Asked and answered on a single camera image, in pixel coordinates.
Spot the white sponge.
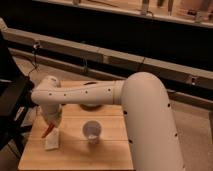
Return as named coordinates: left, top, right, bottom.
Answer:
left=45, top=128, right=59, bottom=150

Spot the wooden table board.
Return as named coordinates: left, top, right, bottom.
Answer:
left=18, top=104, right=133, bottom=171

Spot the dark bowl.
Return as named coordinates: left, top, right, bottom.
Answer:
left=79, top=81, right=102, bottom=110

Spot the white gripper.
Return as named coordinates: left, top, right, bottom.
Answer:
left=41, top=104, right=62, bottom=127

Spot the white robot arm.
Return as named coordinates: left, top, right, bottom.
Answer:
left=31, top=72, right=186, bottom=171

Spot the red pepper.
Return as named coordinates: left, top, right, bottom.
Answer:
left=42, top=123, right=55, bottom=138

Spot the black cable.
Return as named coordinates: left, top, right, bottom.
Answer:
left=27, top=42, right=41, bottom=81

